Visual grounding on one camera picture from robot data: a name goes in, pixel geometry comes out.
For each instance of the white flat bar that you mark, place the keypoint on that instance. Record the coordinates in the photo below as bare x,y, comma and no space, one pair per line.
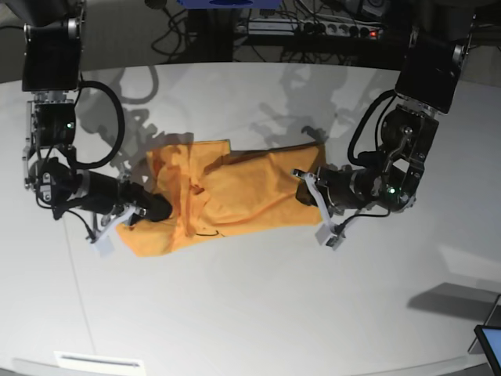
98,364

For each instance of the white power strip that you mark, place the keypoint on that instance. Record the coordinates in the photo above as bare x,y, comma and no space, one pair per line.
267,26

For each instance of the tablet screen on stand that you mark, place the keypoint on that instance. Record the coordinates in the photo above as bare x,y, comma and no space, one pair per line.
487,338

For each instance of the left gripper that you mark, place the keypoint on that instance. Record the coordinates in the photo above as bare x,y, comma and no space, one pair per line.
334,192

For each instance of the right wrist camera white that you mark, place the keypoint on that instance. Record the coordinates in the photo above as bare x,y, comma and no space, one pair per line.
103,247

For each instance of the yellow T-shirt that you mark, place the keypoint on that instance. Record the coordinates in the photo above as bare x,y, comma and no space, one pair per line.
216,192

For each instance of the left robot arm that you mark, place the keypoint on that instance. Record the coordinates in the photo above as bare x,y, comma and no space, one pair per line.
388,150

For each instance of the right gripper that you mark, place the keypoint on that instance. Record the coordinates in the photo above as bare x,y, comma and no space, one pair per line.
111,198

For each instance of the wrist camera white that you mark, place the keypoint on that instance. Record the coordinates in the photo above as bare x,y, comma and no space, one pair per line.
103,247
325,237

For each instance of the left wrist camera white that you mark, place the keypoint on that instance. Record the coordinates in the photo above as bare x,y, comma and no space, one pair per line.
325,237

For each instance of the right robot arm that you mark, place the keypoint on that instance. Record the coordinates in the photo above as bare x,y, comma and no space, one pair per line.
61,183

